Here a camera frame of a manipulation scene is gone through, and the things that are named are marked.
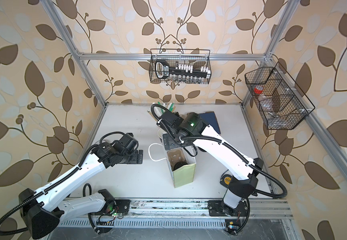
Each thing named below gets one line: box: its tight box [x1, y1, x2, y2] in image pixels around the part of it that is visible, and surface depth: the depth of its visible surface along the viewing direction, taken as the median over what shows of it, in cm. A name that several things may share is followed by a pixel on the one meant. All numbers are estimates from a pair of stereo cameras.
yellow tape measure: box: [224, 176, 232, 185], surface depth 82 cm
